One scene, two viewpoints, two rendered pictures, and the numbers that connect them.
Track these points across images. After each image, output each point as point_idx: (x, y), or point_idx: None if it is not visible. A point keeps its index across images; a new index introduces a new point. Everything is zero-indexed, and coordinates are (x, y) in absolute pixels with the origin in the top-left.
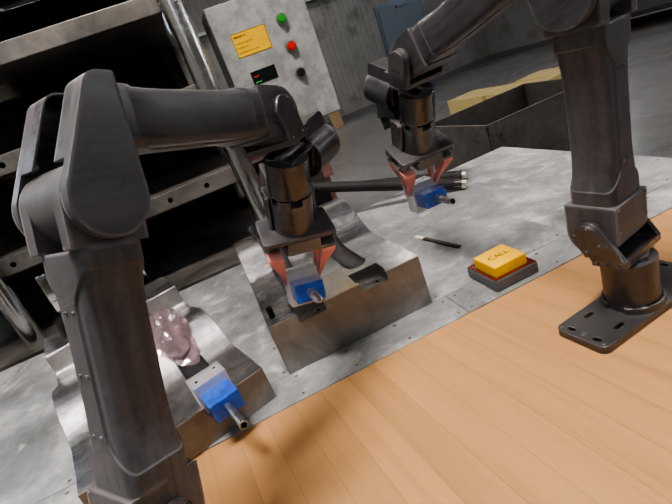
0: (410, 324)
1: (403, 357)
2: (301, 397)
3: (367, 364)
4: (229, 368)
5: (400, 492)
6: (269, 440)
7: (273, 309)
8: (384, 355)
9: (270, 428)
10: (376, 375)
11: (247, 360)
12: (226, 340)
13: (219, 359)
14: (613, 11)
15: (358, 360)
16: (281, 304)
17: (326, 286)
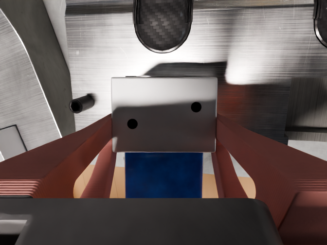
0: (309, 144)
1: (255, 193)
2: (122, 164)
3: (212, 173)
4: (22, 114)
5: None
6: (81, 193)
7: (93, 66)
8: (238, 175)
9: (83, 179)
10: (211, 195)
11: (48, 118)
12: (7, 25)
13: (2, 72)
14: None
15: (206, 157)
16: (112, 60)
17: (226, 79)
